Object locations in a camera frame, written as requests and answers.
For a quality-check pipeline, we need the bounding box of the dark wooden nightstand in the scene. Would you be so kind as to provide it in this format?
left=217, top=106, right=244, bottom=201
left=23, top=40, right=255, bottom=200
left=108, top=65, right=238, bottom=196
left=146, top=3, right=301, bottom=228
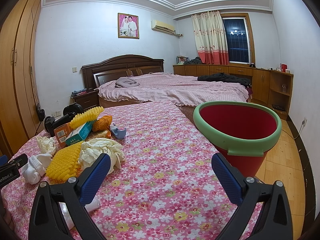
left=71, top=89, right=99, bottom=111

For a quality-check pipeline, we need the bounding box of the person's hand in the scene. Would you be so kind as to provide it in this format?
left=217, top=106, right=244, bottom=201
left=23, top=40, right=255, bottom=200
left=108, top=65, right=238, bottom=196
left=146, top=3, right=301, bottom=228
left=1, top=196, right=15, bottom=231

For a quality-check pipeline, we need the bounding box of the orange mesh bag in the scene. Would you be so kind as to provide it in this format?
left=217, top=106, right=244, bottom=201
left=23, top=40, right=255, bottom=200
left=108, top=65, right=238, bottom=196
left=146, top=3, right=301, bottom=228
left=92, top=115, right=112, bottom=132

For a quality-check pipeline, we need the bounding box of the cream and red curtain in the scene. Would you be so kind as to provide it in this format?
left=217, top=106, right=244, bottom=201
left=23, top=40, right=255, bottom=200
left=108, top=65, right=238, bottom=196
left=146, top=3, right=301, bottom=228
left=191, top=10, right=229, bottom=65

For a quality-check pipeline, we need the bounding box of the red bin with green rim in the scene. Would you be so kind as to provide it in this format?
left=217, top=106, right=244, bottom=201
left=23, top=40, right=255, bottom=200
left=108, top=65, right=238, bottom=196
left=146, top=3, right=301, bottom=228
left=193, top=101, right=282, bottom=177

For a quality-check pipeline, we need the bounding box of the pink floral bedsheet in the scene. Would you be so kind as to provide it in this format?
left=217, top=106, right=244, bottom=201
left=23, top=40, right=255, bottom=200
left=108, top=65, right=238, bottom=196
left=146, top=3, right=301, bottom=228
left=1, top=101, right=263, bottom=240

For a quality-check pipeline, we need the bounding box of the clear plastic bag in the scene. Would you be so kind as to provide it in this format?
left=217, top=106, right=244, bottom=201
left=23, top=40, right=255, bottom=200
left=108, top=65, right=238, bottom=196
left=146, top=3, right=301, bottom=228
left=59, top=197, right=101, bottom=230

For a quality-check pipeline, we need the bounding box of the long wooden cabinet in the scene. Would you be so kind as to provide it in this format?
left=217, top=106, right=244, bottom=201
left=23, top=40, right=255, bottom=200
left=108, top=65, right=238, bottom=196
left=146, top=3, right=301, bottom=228
left=173, top=64, right=293, bottom=120

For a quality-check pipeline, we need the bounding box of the golden snack packet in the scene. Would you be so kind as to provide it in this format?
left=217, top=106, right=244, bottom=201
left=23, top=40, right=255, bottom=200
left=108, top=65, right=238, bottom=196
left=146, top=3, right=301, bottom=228
left=85, top=129, right=111, bottom=141

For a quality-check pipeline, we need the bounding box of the wooden wardrobe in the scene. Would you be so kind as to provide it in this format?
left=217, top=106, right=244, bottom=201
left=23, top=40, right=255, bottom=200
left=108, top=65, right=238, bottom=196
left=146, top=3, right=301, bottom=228
left=1, top=0, right=41, bottom=158

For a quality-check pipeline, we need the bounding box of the orange medicine box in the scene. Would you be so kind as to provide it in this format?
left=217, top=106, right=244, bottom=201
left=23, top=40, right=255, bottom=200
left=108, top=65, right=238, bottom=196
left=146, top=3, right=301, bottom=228
left=54, top=123, right=72, bottom=148

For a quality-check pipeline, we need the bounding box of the black clothing on bed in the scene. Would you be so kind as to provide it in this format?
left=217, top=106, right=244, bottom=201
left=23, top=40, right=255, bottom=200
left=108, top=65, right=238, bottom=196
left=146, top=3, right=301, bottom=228
left=197, top=73, right=252, bottom=88

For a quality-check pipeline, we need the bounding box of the teal and white box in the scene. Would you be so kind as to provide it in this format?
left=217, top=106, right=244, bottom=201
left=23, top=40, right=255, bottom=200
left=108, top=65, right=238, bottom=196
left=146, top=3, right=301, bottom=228
left=66, top=121, right=95, bottom=146

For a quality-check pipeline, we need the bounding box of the black suction phone mount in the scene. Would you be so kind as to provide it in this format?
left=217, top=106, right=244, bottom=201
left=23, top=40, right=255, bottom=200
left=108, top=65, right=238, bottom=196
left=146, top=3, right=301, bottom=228
left=44, top=102, right=84, bottom=137

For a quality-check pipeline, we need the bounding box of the yellow foam net sleeve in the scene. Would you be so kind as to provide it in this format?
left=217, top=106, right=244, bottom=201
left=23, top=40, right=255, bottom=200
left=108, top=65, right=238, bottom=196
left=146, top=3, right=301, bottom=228
left=46, top=141, right=83, bottom=183

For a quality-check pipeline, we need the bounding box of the wall air conditioner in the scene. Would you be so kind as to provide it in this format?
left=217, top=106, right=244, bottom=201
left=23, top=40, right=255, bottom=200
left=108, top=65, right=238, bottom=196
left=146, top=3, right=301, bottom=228
left=151, top=20, right=175, bottom=35

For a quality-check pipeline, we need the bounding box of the window with wooden frame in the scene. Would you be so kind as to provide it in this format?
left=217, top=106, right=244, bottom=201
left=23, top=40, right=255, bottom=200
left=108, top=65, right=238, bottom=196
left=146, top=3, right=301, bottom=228
left=221, top=12, right=255, bottom=66

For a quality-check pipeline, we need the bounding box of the pink checked bedspread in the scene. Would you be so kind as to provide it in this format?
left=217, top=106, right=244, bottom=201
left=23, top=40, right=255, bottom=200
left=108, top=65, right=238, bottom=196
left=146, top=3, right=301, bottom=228
left=98, top=73, right=249, bottom=107

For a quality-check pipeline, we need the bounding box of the blue plastic hook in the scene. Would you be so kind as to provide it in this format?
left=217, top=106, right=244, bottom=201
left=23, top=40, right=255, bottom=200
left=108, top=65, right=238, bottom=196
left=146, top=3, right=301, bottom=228
left=110, top=124, right=126, bottom=140

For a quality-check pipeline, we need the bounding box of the white sock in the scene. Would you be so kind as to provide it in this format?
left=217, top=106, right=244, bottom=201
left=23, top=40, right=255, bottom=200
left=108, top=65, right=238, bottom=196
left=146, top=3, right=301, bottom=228
left=21, top=153, right=52, bottom=185

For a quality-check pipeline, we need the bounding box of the framed wedding photo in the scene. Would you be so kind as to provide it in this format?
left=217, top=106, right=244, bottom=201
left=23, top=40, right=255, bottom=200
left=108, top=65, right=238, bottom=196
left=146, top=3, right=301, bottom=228
left=118, top=13, right=139, bottom=39

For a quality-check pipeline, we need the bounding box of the cream paper ball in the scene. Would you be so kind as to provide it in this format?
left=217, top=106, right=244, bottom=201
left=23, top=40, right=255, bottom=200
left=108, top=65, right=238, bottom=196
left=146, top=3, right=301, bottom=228
left=78, top=138, right=125, bottom=174

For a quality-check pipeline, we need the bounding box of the dark wooden headboard bed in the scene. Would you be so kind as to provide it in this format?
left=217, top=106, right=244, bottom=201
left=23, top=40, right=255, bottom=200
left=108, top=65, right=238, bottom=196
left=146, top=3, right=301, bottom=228
left=81, top=54, right=165, bottom=108

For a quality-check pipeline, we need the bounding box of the folded mauve cloth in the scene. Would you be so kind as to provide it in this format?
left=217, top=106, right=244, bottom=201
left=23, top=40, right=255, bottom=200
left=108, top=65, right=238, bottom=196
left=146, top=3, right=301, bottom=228
left=115, top=77, right=140, bottom=88

